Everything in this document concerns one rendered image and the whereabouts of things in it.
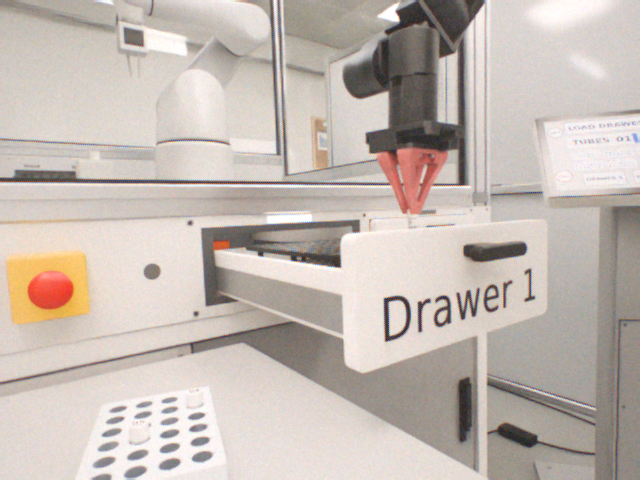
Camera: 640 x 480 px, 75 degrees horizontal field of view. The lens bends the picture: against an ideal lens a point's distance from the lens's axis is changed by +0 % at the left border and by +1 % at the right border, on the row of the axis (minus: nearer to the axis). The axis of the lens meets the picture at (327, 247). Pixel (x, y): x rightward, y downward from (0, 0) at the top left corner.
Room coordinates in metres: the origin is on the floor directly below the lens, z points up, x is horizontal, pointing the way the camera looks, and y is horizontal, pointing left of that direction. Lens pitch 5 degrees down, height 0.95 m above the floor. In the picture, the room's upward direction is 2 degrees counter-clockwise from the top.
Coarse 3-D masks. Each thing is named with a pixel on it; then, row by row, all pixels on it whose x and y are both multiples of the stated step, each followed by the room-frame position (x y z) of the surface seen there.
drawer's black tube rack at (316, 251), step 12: (324, 240) 0.67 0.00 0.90; (336, 240) 0.66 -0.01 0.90; (264, 252) 0.56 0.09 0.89; (276, 252) 0.53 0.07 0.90; (288, 252) 0.51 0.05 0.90; (300, 252) 0.49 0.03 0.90; (312, 252) 0.49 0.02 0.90; (324, 252) 0.48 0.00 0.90; (336, 252) 0.47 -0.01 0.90; (312, 264) 0.61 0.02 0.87; (324, 264) 0.60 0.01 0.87; (336, 264) 0.45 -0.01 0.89
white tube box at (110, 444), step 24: (120, 408) 0.32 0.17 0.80; (144, 408) 0.32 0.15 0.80; (168, 408) 0.32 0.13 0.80; (96, 432) 0.28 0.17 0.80; (120, 432) 0.29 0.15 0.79; (168, 432) 0.28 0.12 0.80; (192, 432) 0.28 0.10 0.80; (216, 432) 0.28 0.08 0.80; (96, 456) 0.25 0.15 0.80; (120, 456) 0.25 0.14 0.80; (144, 456) 0.26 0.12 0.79; (168, 456) 0.25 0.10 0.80; (192, 456) 0.25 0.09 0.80; (216, 456) 0.25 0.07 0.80
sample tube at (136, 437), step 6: (138, 420) 0.28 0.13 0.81; (144, 420) 0.27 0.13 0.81; (132, 426) 0.27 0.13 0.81; (138, 426) 0.27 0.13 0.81; (144, 426) 0.27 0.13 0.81; (132, 432) 0.27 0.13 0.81; (138, 432) 0.27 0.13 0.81; (144, 432) 0.27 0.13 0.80; (132, 438) 0.27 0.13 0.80; (138, 438) 0.27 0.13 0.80; (144, 438) 0.27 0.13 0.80; (132, 444) 0.27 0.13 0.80; (138, 444) 0.27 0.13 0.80
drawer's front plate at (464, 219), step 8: (432, 216) 0.85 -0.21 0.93; (440, 216) 0.86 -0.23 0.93; (448, 216) 0.88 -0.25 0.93; (456, 216) 0.89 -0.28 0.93; (464, 216) 0.91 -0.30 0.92; (472, 216) 0.93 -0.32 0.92; (376, 224) 0.76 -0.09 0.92; (384, 224) 0.77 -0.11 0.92; (392, 224) 0.78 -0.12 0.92; (400, 224) 0.80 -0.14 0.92; (424, 224) 0.84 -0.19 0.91; (432, 224) 0.85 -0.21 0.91; (440, 224) 0.86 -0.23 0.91; (456, 224) 0.89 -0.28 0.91; (464, 224) 0.91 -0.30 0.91
